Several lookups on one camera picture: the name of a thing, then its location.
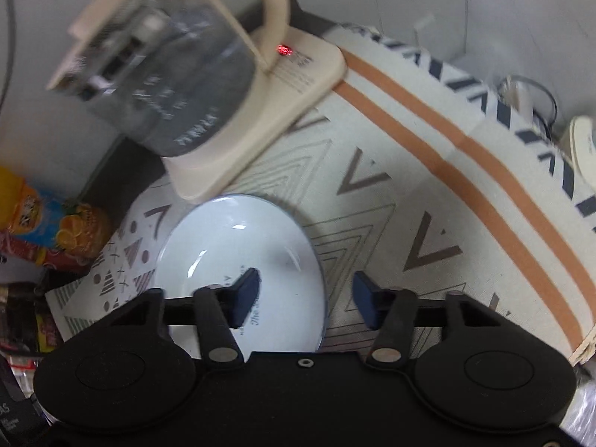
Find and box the orange juice bottle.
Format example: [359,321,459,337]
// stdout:
[0,166,113,262]

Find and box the cream kettle base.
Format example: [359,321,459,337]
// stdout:
[161,25,348,204]

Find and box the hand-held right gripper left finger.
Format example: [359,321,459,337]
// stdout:
[99,268,261,370]

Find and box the glass electric kettle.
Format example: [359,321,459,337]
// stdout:
[45,0,290,159]

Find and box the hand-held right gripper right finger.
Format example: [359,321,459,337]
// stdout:
[352,271,509,370]

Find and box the white round appliance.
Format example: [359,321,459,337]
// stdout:
[558,116,596,188]

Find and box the thin black cable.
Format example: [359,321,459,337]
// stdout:
[500,74,560,139]

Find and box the patterned table mat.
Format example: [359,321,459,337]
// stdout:
[44,21,596,365]

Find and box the white plate with text print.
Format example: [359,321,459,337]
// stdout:
[153,194,327,360]

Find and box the red drink can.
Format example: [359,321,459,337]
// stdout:
[0,231,92,273]

